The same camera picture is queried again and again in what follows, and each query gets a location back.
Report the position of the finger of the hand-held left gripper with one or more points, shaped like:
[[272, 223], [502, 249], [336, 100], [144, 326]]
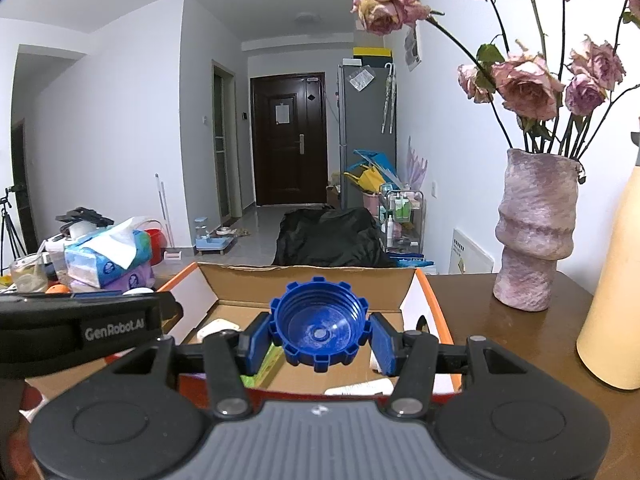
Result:
[[167, 310]]

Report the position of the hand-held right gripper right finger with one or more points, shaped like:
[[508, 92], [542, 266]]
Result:
[[384, 345]]

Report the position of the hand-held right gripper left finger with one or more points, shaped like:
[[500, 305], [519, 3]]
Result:
[[260, 345]]

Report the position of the cream plug adapter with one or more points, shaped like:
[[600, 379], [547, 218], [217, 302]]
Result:
[[217, 330]]

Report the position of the orange cardboard box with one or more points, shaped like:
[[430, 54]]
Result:
[[425, 305]]

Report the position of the blue bottle cap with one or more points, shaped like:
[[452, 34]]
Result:
[[320, 325]]

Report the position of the person's left hand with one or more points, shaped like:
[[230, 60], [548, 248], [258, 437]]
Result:
[[30, 397]]

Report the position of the purple tissue pack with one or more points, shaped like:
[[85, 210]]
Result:
[[140, 277]]

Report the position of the orange fruit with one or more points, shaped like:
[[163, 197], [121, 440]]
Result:
[[59, 289]]

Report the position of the red bucket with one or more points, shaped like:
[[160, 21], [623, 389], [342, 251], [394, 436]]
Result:
[[156, 245]]

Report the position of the clear glass cup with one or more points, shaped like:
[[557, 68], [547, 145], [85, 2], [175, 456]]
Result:
[[29, 275]]

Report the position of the blue tissue pack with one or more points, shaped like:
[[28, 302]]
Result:
[[110, 255]]

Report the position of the clear container with white lid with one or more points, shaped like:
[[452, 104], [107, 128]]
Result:
[[56, 260]]

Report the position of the blue pet bowl tray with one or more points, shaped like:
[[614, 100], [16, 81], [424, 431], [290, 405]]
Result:
[[217, 242]]

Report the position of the pet water dispenser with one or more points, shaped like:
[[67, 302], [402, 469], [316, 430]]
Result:
[[201, 230]]

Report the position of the blue packet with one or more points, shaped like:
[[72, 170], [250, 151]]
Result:
[[412, 261]]

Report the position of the black tripod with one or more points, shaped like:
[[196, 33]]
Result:
[[10, 230]]

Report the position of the black clamp tool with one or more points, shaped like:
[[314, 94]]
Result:
[[85, 216]]

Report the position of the white leaning board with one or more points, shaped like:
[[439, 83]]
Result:
[[472, 252]]

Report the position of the pink bucket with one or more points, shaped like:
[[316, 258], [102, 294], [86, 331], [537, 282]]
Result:
[[371, 202]]

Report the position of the brown floor carton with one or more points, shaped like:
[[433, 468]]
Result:
[[332, 196]]

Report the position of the yellow bag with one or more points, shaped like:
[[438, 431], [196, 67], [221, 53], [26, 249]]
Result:
[[367, 180]]

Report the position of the purple feather decoration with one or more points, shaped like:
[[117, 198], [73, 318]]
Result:
[[416, 165]]

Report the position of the blue folding rack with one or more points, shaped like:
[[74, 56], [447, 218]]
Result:
[[377, 160]]

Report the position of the pink ribbed vase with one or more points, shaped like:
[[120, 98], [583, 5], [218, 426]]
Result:
[[537, 230]]

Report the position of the dark brown entrance door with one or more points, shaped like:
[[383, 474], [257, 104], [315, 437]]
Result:
[[290, 150]]

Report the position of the grey refrigerator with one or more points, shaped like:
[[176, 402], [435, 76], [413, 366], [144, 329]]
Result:
[[362, 135]]

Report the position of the yellow thermos jug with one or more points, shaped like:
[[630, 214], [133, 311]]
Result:
[[615, 285]]

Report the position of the folded white umbrella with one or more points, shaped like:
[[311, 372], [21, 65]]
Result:
[[389, 97]]

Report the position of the clear plastic bag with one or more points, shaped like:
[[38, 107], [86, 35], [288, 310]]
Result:
[[361, 79]]

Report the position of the yellow box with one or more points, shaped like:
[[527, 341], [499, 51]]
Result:
[[372, 52]]

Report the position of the bunch of dried pink roses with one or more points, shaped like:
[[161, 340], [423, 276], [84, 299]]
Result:
[[530, 82]]

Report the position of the ceiling lamp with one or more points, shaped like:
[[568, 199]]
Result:
[[307, 17]]

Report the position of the white wall socket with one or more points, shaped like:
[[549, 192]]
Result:
[[434, 189]]

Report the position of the interior door frame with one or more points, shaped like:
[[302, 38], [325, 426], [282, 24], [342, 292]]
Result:
[[223, 145]]

